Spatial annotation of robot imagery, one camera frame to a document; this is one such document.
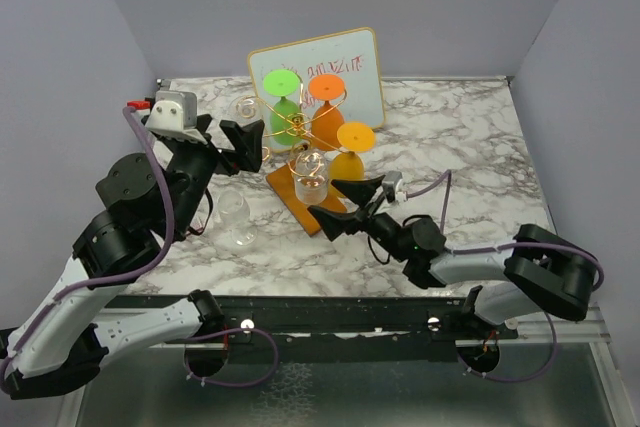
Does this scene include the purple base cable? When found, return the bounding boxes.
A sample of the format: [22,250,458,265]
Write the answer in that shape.
[182,324,280,389]
[459,311,559,385]

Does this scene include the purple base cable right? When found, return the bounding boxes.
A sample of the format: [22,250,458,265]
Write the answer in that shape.
[459,311,559,385]

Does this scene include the orange plastic wine glass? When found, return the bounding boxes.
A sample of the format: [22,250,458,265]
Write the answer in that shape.
[308,74,346,151]

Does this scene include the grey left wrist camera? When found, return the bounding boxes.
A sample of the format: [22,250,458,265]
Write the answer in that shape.
[144,90,208,145]

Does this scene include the clear wine glass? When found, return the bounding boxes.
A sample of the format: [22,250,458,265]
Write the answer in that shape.
[293,149,328,205]
[230,95,272,163]
[218,190,257,246]

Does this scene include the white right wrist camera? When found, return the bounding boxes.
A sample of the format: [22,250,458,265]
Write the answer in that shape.
[372,171,408,212]

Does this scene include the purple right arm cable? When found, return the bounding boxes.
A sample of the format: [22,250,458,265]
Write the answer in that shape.
[405,168,605,293]

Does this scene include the wooden rack base board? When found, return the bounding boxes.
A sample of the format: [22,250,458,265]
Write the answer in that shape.
[266,165,346,236]

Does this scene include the yellow plastic wine glass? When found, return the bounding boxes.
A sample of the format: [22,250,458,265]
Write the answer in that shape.
[328,122,376,198]

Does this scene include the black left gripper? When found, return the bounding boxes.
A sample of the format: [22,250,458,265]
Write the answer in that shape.
[167,113,266,237]

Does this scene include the black mounting rail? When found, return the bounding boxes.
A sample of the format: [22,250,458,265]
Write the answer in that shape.
[109,291,521,363]

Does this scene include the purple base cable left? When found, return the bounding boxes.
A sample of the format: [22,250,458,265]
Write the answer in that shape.
[182,324,280,389]

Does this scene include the green plastic wine glass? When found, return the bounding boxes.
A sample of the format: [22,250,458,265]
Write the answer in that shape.
[263,68,304,153]

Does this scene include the yellow framed whiteboard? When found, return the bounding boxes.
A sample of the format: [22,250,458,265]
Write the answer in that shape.
[247,27,386,129]

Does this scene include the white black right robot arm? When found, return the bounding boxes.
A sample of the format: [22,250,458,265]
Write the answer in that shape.
[308,171,604,338]

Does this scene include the gold wire wine glass rack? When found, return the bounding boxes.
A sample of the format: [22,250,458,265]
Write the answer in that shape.
[232,69,348,160]

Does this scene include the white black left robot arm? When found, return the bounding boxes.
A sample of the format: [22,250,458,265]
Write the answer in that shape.
[1,107,264,400]

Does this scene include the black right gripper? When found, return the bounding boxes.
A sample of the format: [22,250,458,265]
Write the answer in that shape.
[309,175,410,263]

